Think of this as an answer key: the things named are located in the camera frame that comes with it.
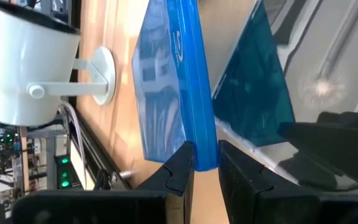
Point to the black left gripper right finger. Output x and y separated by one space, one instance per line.
259 205

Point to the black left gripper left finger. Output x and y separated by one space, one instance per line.
104 208

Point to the blue Blu-ray case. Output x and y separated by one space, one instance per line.
166 93

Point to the clear CD jewel case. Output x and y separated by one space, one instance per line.
322 62

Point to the black power strip green lights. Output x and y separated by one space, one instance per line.
64 174

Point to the white cylindrical lamp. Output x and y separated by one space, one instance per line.
26 62

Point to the black aluminium table frame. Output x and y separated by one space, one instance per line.
104 179

